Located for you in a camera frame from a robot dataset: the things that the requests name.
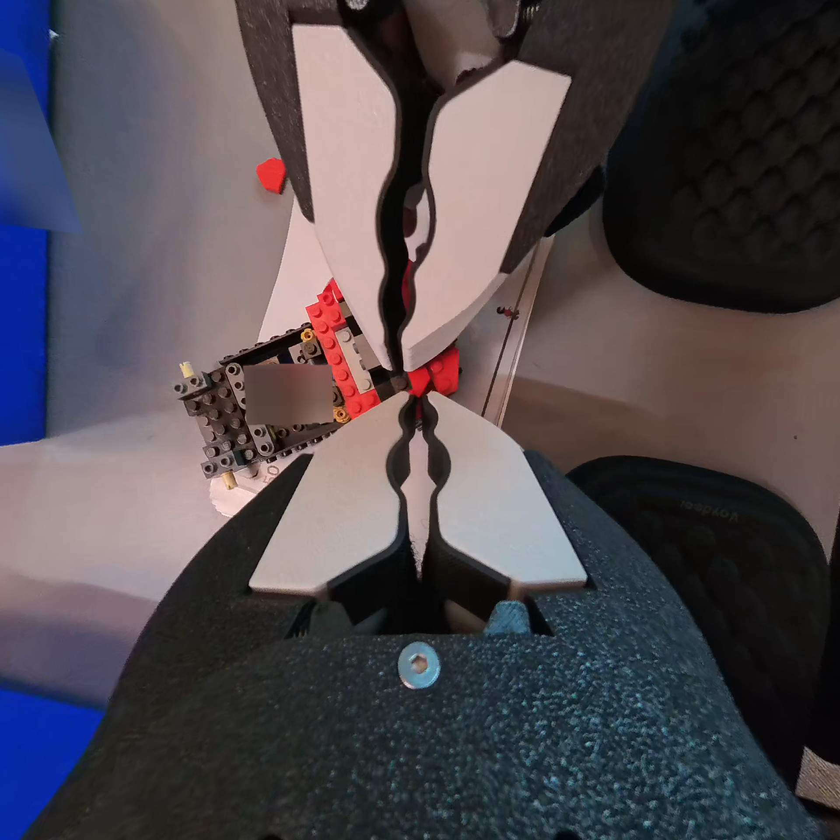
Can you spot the red and black lego car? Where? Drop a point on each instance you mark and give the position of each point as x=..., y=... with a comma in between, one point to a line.
x=341, y=341

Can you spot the blue plastic bin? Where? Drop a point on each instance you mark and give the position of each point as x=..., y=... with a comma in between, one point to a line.
x=24, y=328
x=40, y=775

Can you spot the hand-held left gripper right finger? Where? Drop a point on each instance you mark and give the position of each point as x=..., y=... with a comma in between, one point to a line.
x=505, y=519

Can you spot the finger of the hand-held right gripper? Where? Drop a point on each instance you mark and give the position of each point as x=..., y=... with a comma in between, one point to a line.
x=492, y=184
x=341, y=145

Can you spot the lego instruction booklet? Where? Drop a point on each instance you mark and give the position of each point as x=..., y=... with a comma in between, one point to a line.
x=295, y=276

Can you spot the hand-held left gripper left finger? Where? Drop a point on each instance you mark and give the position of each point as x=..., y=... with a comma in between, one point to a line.
x=328, y=519

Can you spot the black quilted pad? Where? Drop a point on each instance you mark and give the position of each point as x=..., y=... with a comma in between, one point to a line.
x=735, y=158
x=735, y=565

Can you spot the small red lego wedge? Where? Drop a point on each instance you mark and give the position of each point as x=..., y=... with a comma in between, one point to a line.
x=272, y=175

